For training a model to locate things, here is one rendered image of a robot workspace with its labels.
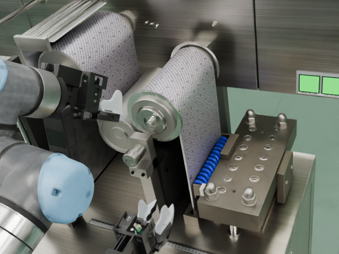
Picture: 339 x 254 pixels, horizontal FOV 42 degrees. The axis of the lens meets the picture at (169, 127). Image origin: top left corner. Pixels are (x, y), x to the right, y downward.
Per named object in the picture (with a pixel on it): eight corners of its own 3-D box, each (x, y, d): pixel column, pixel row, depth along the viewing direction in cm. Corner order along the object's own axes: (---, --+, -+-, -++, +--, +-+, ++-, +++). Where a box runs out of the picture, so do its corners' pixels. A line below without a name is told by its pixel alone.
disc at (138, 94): (119, 118, 111) (138, 79, 101) (120, 116, 112) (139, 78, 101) (167, 151, 111) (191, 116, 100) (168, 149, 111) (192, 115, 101)
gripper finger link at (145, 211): (154, 186, 102) (140, 216, 95) (158, 204, 105) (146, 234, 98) (141, 185, 103) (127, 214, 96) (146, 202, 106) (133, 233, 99)
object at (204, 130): (189, 189, 117) (179, 134, 106) (220, 136, 133) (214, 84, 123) (190, 189, 117) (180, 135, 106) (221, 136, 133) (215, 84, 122)
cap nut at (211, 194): (202, 199, 112) (200, 186, 109) (208, 189, 114) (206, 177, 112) (216, 202, 110) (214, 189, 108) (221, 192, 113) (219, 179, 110)
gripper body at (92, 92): (111, 77, 78) (68, 64, 67) (104, 125, 78) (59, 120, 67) (77, 73, 81) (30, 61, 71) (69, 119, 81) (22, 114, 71)
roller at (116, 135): (104, 149, 121) (93, 114, 114) (147, 99, 139) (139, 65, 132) (142, 156, 116) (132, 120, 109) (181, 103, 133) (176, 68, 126)
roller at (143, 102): (124, 120, 109) (139, 90, 101) (169, 68, 127) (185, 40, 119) (162, 146, 109) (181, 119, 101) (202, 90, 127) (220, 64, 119)
